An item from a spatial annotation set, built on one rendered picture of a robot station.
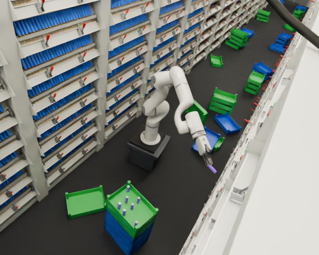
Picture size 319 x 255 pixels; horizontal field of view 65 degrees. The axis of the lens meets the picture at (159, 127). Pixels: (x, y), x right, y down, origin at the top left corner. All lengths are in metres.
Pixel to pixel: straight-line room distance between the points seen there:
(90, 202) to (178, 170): 0.91
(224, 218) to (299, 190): 0.26
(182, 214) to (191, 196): 0.22
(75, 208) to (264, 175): 2.01
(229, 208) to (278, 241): 0.32
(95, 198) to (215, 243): 1.81
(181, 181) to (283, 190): 2.18
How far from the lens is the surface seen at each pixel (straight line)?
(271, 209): 0.35
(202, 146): 1.48
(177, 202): 2.39
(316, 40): 0.89
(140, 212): 1.82
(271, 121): 0.72
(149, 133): 2.26
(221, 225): 0.61
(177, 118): 1.53
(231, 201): 0.65
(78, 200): 2.31
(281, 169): 0.40
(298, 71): 0.72
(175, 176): 2.55
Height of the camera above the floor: 1.99
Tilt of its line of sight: 42 degrees down
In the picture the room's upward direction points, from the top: 14 degrees clockwise
